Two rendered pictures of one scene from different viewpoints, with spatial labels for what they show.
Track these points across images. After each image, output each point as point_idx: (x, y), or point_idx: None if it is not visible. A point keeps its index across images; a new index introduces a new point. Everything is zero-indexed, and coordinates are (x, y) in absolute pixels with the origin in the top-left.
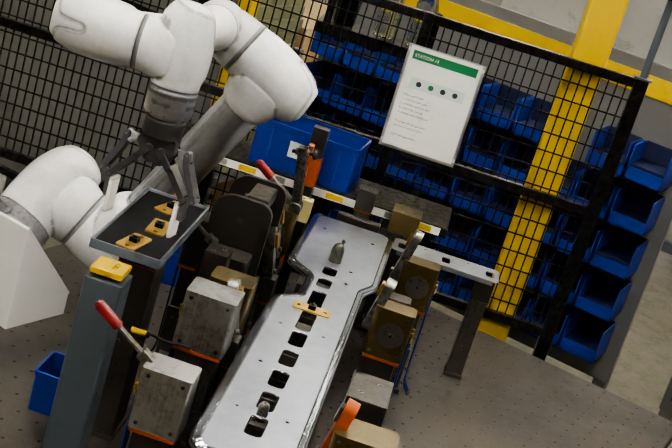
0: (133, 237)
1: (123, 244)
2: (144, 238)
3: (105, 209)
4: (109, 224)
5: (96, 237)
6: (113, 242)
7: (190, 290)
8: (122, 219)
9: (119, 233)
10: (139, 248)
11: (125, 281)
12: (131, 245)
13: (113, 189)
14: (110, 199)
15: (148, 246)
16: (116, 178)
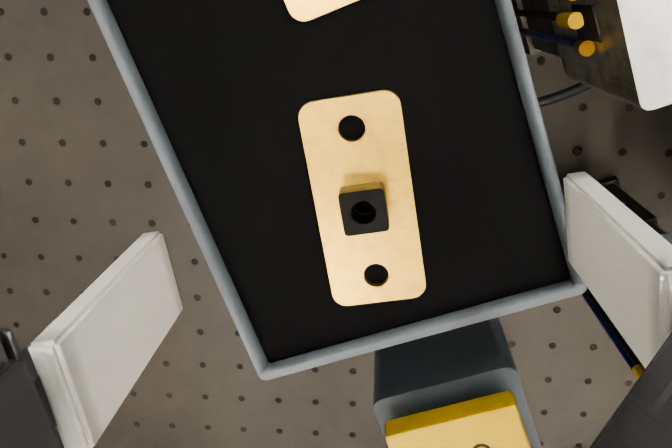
0: (366, 230)
1: (367, 287)
2: (369, 125)
3: (177, 315)
4: (173, 157)
5: (252, 322)
6: (321, 294)
7: (659, 104)
8: (138, 11)
9: (262, 183)
10: (423, 234)
11: (529, 431)
12: (392, 260)
13: (123, 348)
14: (152, 318)
15: (431, 170)
16: (84, 395)
